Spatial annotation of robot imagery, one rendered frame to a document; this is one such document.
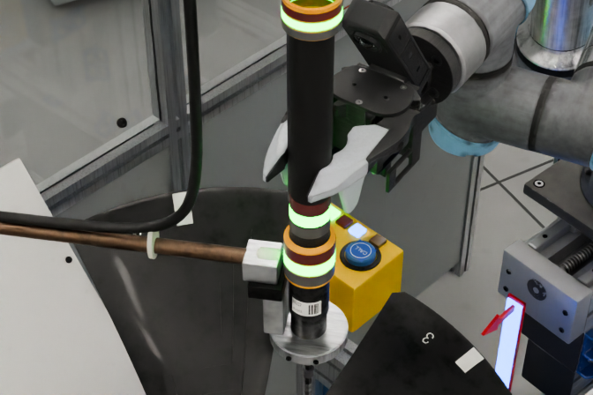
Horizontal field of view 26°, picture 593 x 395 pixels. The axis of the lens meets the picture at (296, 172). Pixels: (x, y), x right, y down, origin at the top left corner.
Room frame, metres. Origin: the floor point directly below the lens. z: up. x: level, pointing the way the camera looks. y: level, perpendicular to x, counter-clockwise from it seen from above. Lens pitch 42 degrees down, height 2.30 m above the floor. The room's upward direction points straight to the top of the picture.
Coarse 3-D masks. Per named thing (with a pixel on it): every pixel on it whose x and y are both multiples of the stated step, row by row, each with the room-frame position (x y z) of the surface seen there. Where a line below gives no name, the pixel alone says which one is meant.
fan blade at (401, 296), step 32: (384, 320) 0.95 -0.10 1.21; (416, 320) 0.95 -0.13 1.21; (384, 352) 0.91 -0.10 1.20; (416, 352) 0.91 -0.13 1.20; (448, 352) 0.92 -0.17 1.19; (352, 384) 0.87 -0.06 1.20; (384, 384) 0.87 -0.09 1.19; (416, 384) 0.87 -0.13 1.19; (448, 384) 0.88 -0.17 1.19; (480, 384) 0.88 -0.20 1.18
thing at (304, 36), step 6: (282, 24) 0.74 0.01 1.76; (288, 30) 0.73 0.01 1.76; (294, 30) 0.73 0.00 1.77; (330, 30) 0.73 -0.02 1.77; (336, 30) 0.73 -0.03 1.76; (294, 36) 0.73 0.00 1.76; (300, 36) 0.73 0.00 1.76; (306, 36) 0.73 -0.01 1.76; (312, 36) 0.73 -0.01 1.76; (318, 36) 0.73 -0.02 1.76; (324, 36) 0.73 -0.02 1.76; (330, 36) 0.73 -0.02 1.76
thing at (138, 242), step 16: (0, 224) 0.79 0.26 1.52; (16, 224) 0.79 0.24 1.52; (48, 240) 0.78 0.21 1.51; (64, 240) 0.78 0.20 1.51; (80, 240) 0.77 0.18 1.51; (96, 240) 0.77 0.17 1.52; (112, 240) 0.77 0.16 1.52; (128, 240) 0.77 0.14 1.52; (144, 240) 0.77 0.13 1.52; (160, 240) 0.77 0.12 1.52; (176, 240) 0.77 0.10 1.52; (176, 256) 0.76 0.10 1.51; (192, 256) 0.76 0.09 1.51; (208, 256) 0.76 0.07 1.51; (224, 256) 0.75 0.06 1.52; (240, 256) 0.75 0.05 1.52
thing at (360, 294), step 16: (336, 208) 1.27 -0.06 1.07; (336, 224) 1.24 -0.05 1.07; (352, 224) 1.24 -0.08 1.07; (336, 240) 1.21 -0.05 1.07; (352, 240) 1.21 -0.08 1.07; (368, 240) 1.21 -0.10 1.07; (336, 256) 1.18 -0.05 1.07; (384, 256) 1.18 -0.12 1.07; (400, 256) 1.19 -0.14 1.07; (336, 272) 1.15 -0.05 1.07; (352, 272) 1.15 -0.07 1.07; (368, 272) 1.15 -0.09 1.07; (384, 272) 1.16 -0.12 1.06; (400, 272) 1.19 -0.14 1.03; (336, 288) 1.14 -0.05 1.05; (352, 288) 1.12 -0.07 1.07; (368, 288) 1.14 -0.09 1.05; (384, 288) 1.16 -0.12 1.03; (400, 288) 1.19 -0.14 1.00; (336, 304) 1.14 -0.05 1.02; (352, 304) 1.12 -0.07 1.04; (368, 304) 1.14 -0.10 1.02; (384, 304) 1.17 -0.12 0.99; (352, 320) 1.12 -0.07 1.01
